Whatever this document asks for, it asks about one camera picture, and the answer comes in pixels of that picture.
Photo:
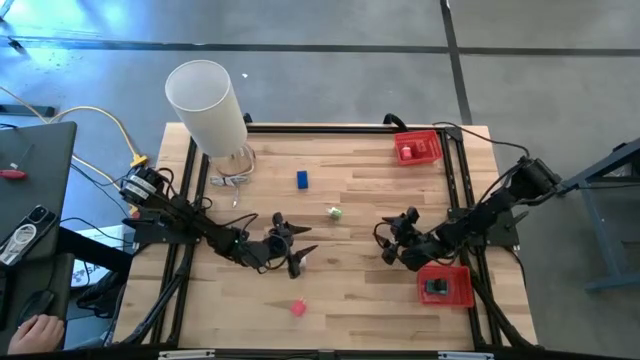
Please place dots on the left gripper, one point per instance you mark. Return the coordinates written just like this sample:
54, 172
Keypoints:
262, 252

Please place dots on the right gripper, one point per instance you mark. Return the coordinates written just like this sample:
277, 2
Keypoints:
420, 252

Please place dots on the green white charger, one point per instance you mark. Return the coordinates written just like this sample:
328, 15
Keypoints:
336, 214

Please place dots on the teal box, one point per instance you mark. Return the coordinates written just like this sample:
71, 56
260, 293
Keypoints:
428, 287

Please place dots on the black box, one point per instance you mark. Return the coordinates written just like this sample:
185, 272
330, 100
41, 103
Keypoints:
441, 286

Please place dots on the blue box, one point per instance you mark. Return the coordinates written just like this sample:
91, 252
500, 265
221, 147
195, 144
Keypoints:
302, 179

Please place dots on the small pink white charger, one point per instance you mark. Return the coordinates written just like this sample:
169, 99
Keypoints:
406, 153

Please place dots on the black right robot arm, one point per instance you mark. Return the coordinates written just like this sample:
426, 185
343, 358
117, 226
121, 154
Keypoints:
490, 215

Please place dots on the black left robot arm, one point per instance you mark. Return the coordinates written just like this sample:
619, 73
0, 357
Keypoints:
190, 222

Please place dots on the pink two-port charger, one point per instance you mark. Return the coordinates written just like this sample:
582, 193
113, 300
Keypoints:
298, 308

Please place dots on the red plastic basket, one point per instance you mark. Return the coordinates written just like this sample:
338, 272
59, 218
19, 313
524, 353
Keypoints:
460, 295
432, 155

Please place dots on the white table lamp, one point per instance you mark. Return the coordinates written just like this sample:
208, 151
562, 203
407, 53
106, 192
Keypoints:
205, 110

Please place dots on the white printed box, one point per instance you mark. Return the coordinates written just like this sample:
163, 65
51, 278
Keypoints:
87, 272

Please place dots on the dark grey desk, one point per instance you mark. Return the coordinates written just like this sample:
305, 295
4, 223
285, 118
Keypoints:
45, 165

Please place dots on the black computer mouse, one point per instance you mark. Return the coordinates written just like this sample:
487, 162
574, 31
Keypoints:
36, 306

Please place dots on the smartphone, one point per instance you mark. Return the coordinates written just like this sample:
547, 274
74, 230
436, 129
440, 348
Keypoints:
25, 235

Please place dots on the person's hand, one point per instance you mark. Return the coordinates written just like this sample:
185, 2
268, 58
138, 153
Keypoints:
35, 335

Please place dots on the red screwdriver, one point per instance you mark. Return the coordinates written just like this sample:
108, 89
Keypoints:
12, 174

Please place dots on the black floor bar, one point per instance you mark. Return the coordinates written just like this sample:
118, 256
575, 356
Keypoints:
30, 110

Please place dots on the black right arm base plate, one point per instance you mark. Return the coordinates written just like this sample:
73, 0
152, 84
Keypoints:
502, 237

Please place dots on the black table frame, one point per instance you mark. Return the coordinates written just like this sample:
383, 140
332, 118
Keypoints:
350, 129

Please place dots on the white frame bracket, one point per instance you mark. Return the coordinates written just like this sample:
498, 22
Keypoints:
465, 356
187, 354

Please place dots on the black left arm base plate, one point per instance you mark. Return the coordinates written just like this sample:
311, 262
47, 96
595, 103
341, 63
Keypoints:
150, 236

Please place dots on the blue-grey table frame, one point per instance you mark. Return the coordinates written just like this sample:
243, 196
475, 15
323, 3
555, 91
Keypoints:
607, 250

